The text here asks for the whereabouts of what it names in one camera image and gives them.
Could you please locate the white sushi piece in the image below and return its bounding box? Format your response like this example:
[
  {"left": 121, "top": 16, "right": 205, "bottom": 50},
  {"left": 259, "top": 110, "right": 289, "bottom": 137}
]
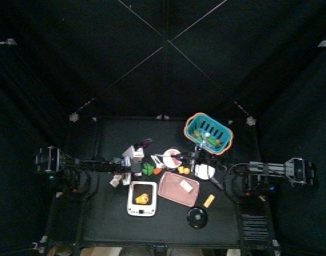
[{"left": 179, "top": 179, "right": 195, "bottom": 194}]

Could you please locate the toy carrot with green top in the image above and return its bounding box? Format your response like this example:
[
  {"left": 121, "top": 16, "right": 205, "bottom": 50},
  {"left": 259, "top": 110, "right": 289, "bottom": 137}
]
[{"left": 141, "top": 162, "right": 164, "bottom": 177}]

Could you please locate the white and red round plate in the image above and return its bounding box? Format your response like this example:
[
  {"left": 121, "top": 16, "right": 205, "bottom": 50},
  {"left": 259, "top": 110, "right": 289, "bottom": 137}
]
[{"left": 161, "top": 148, "right": 184, "bottom": 170}]

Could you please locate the white toy utensil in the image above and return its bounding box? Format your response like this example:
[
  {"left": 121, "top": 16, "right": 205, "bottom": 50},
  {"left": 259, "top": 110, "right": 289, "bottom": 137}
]
[{"left": 149, "top": 154, "right": 167, "bottom": 170}]

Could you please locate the yellow toy food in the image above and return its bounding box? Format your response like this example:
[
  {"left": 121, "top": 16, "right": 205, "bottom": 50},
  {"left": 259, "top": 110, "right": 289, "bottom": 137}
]
[{"left": 176, "top": 165, "right": 192, "bottom": 176}]

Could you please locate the white toy box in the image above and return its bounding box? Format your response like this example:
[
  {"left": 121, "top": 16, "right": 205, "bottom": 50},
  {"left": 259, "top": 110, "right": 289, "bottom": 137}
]
[{"left": 121, "top": 145, "right": 145, "bottom": 160}]

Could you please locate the green toy vegetable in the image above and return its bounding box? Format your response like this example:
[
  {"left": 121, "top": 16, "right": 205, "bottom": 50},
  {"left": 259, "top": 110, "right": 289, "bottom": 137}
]
[{"left": 192, "top": 129, "right": 224, "bottom": 149}]

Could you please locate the orange toy food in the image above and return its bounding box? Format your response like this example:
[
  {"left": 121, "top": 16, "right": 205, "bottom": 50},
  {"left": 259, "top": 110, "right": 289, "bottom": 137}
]
[{"left": 133, "top": 192, "right": 151, "bottom": 205}]

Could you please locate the teal basket with orange rim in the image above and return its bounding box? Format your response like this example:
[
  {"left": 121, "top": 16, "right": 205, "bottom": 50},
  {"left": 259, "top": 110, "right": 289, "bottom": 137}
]
[{"left": 183, "top": 112, "right": 235, "bottom": 156}]

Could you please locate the pink rectangular tray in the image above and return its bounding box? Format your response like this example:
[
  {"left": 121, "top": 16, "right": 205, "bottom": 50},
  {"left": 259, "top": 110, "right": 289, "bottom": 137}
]
[{"left": 157, "top": 171, "right": 201, "bottom": 208}]

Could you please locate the yellow rectangular block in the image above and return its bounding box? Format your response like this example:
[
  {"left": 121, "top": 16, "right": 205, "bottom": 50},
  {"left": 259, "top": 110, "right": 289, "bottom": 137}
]
[{"left": 201, "top": 194, "right": 216, "bottom": 209}]

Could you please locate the white printed label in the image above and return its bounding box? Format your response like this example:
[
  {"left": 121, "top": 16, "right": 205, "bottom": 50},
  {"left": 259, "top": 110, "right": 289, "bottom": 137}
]
[{"left": 240, "top": 213, "right": 269, "bottom": 242}]

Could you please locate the silver pot with black handle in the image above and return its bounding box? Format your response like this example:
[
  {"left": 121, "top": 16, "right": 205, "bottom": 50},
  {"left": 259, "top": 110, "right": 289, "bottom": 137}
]
[{"left": 193, "top": 163, "right": 225, "bottom": 191}]

